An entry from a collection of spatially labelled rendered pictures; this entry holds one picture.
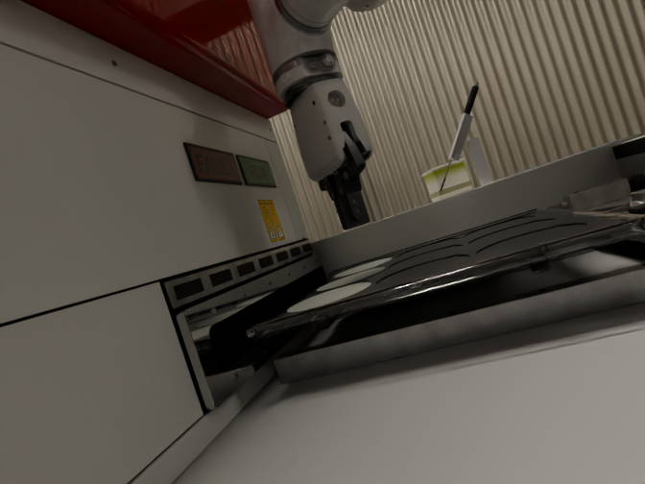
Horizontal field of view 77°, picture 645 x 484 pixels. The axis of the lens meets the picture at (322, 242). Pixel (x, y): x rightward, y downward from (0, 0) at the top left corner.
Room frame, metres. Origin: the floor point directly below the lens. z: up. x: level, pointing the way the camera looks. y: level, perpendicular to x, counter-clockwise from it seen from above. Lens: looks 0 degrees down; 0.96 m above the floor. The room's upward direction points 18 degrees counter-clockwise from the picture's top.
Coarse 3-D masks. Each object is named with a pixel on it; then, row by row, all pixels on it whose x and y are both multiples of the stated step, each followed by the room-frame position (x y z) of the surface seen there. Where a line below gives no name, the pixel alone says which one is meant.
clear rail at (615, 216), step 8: (544, 208) 0.61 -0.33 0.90; (552, 208) 0.58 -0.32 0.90; (584, 216) 0.44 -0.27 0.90; (592, 216) 0.41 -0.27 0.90; (600, 216) 0.39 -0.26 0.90; (608, 216) 0.38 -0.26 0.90; (616, 216) 0.36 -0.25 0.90; (624, 216) 0.34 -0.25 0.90; (632, 216) 0.33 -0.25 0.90; (640, 216) 0.32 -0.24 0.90
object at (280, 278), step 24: (312, 264) 0.74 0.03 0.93; (240, 288) 0.48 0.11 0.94; (264, 288) 0.53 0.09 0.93; (192, 312) 0.38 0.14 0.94; (216, 312) 0.42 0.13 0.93; (192, 336) 0.37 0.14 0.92; (288, 336) 0.56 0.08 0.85; (192, 360) 0.37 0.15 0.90; (216, 360) 0.39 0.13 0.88; (240, 360) 0.43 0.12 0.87; (264, 360) 0.48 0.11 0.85; (216, 384) 0.38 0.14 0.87; (240, 384) 0.42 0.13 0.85
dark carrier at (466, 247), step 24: (528, 216) 0.62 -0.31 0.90; (552, 216) 0.52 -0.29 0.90; (576, 216) 0.45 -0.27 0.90; (456, 240) 0.61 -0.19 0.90; (480, 240) 0.52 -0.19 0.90; (504, 240) 0.45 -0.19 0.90; (528, 240) 0.40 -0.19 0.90; (552, 240) 0.36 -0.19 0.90; (360, 264) 0.73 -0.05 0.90; (384, 264) 0.60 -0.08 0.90; (408, 264) 0.52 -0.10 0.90; (432, 264) 0.45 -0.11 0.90; (456, 264) 0.40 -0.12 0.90; (312, 288) 0.60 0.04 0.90; (384, 288) 0.39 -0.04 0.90; (288, 312) 0.44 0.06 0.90
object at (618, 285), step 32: (544, 288) 0.40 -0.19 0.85; (576, 288) 0.38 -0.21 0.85; (608, 288) 0.37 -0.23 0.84; (640, 288) 0.36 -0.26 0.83; (416, 320) 0.44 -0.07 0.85; (448, 320) 0.41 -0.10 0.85; (480, 320) 0.40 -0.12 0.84; (512, 320) 0.39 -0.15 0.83; (544, 320) 0.39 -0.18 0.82; (288, 352) 0.48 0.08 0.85; (320, 352) 0.45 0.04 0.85; (352, 352) 0.44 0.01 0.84; (384, 352) 0.43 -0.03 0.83; (416, 352) 0.42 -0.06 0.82
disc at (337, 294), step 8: (336, 288) 0.51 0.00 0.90; (344, 288) 0.49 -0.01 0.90; (352, 288) 0.47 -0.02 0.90; (360, 288) 0.45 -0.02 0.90; (320, 296) 0.49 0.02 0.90; (328, 296) 0.47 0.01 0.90; (336, 296) 0.45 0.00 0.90; (344, 296) 0.43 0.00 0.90; (296, 304) 0.49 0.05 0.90; (304, 304) 0.46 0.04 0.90; (312, 304) 0.44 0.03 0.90; (320, 304) 0.43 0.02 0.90
